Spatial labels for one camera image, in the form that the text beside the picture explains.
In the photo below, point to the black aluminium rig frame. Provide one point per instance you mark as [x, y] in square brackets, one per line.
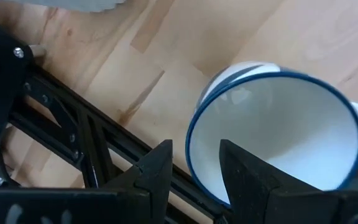
[89, 130]

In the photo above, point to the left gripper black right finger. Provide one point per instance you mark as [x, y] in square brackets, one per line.
[259, 199]

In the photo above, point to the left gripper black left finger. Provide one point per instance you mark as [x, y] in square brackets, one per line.
[141, 199]

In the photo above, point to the white enamel mug blue rim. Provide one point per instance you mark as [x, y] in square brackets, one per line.
[275, 118]

